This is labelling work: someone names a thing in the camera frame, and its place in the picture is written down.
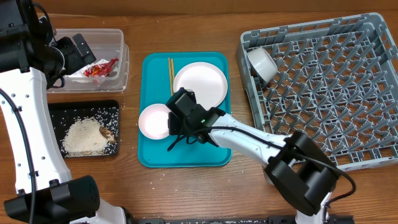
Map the white napkin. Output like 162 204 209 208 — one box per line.
66 59 109 83

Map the pink bowl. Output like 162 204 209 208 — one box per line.
138 104 170 140

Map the red snack wrapper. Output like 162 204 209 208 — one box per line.
83 57 119 77

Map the large white plate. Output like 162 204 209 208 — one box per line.
173 62 228 110

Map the brown food scrap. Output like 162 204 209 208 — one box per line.
99 126 116 144

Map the white rice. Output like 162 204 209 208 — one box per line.
51 107 119 158

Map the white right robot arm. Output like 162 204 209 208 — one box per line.
166 88 340 223

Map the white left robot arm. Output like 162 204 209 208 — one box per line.
1 0 134 223

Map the grey dishwasher rack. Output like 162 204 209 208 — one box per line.
236 12 397 171

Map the clear plastic bin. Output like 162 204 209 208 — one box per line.
47 29 129 93

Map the teal plastic tray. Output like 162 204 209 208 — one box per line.
137 52 233 168

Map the black tray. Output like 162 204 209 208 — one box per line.
48 99 121 159

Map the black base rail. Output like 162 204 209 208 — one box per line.
133 214 355 224

